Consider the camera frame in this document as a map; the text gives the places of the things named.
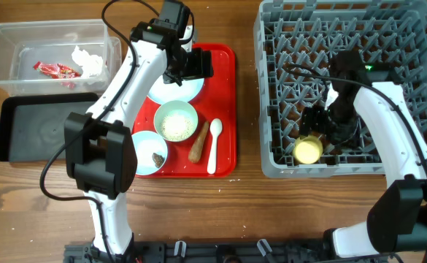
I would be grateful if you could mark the small light blue plate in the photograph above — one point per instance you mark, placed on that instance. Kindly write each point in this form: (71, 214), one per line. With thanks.
(146, 143)

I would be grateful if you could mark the white plastic spoon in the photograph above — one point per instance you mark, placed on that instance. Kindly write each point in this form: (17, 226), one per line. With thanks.
(216, 128)

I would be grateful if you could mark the grey dishwasher rack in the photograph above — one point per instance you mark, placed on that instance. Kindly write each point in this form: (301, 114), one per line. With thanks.
(310, 33)

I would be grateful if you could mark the brown food scrap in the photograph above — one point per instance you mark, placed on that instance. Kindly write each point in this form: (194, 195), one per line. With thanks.
(158, 160)

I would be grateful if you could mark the red serving tray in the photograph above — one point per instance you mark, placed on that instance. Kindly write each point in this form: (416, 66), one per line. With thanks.
(216, 99)

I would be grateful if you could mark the black mounting rail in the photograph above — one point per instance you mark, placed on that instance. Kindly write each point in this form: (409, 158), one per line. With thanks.
(158, 252)

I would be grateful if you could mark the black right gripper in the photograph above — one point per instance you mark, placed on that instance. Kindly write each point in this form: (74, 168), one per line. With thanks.
(310, 121)

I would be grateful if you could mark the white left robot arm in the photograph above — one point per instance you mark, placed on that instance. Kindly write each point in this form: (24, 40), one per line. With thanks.
(100, 154)

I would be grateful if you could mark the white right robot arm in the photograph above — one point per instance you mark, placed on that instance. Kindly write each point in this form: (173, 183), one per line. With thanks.
(371, 93)

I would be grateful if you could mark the large light blue plate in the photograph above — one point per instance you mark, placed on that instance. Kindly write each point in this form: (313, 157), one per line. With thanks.
(162, 93)

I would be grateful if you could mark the red snack wrapper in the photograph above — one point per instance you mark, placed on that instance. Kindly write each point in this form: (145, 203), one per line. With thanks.
(56, 71)

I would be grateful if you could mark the yellow plastic cup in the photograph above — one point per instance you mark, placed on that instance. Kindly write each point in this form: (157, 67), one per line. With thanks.
(308, 149)

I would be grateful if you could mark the black waste tray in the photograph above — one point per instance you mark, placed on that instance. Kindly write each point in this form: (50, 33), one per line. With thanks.
(32, 127)

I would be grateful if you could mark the white napkin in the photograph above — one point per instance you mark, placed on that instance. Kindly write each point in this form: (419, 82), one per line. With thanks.
(91, 65)

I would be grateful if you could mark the clear plastic waste bin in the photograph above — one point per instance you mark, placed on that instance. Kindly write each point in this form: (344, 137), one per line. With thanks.
(23, 44)

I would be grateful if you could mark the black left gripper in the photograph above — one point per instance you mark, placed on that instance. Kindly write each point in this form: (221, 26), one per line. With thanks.
(200, 67)

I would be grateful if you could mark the pile of white rice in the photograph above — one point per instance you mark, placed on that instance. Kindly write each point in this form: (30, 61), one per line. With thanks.
(176, 127)

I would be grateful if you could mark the green bowl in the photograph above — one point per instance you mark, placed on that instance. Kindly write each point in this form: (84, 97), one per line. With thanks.
(183, 108)

